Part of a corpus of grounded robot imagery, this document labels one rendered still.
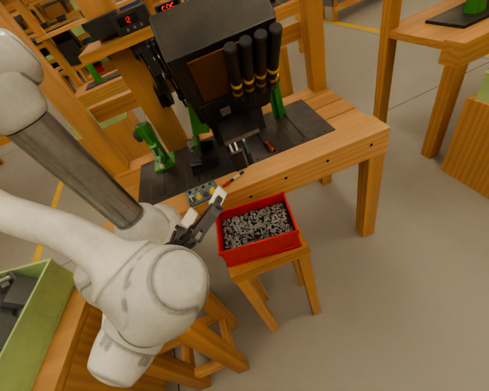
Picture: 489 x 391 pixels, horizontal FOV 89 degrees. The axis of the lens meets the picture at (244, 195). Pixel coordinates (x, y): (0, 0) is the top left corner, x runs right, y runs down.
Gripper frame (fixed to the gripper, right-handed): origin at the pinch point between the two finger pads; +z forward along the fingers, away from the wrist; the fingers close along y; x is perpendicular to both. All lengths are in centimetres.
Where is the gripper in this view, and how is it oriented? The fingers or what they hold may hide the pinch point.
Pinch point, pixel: (206, 203)
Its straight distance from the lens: 69.4
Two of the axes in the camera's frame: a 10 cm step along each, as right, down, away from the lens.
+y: -6.6, 4.3, 6.1
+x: 7.0, 6.4, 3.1
